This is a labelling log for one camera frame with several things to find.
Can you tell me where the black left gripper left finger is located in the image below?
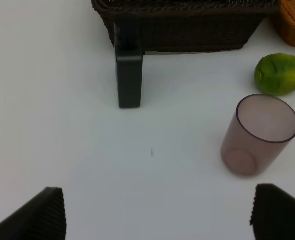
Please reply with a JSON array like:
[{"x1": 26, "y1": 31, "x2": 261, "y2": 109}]
[{"x1": 0, "y1": 187, "x2": 67, "y2": 240}]

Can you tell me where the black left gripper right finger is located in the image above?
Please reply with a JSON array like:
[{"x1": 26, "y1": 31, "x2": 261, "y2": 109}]
[{"x1": 250, "y1": 183, "x2": 295, "y2": 240}]

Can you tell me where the green lime fruit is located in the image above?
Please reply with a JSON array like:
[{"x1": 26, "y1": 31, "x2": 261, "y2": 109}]
[{"x1": 254, "y1": 53, "x2": 295, "y2": 96}]

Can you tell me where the dark green pump bottle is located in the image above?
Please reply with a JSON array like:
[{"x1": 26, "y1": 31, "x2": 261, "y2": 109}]
[{"x1": 114, "y1": 15, "x2": 145, "y2": 109}]

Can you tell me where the translucent pink plastic cup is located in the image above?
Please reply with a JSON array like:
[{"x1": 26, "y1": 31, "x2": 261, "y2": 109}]
[{"x1": 220, "y1": 94, "x2": 295, "y2": 177}]

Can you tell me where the light brown wicker basket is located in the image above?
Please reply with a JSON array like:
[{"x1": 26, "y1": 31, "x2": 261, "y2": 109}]
[{"x1": 270, "y1": 0, "x2": 295, "y2": 47}]

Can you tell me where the dark brown wicker basket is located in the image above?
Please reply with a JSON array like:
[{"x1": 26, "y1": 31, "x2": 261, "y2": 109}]
[{"x1": 92, "y1": 0, "x2": 281, "y2": 53}]

